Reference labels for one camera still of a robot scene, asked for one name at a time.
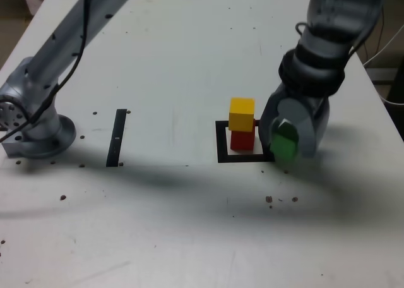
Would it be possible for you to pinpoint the black tape strip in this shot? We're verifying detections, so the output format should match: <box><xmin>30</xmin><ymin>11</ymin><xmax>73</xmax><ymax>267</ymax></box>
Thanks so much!
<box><xmin>105</xmin><ymin>109</ymin><xmax>128</xmax><ymax>168</ymax></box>

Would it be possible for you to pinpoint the white cable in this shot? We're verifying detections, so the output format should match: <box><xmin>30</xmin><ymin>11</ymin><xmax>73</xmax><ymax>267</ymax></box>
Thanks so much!
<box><xmin>378</xmin><ymin>92</ymin><xmax>404</xmax><ymax>106</ymax></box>
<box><xmin>362</xmin><ymin>25</ymin><xmax>404</xmax><ymax>68</ymax></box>

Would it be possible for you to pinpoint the black tape square outline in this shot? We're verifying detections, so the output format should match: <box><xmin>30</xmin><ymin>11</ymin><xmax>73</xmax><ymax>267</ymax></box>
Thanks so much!
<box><xmin>215</xmin><ymin>119</ymin><xmax>274</xmax><ymax>164</ymax></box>

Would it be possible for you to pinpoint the green cube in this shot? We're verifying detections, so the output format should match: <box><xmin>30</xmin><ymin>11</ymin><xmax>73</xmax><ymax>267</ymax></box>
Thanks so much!
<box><xmin>270</xmin><ymin>120</ymin><xmax>300</xmax><ymax>167</ymax></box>

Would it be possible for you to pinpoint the yellow cube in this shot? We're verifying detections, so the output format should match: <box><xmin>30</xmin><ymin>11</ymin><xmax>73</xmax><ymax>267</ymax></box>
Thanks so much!
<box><xmin>229</xmin><ymin>97</ymin><xmax>256</xmax><ymax>133</ymax></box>

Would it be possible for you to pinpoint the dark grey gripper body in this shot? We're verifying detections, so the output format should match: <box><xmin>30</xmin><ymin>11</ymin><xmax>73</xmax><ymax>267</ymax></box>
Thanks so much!
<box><xmin>271</xmin><ymin>84</ymin><xmax>330</xmax><ymax>112</ymax></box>

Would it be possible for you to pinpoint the red cube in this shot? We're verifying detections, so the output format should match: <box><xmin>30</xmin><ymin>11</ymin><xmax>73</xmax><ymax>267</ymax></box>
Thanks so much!
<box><xmin>230</xmin><ymin>129</ymin><xmax>255</xmax><ymax>152</ymax></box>

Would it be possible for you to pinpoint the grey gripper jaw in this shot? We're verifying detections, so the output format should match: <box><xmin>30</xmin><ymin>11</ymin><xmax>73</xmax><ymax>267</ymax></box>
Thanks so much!
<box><xmin>259</xmin><ymin>92</ymin><xmax>282</xmax><ymax>157</ymax></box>
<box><xmin>277</xmin><ymin>98</ymin><xmax>331</xmax><ymax>159</ymax></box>

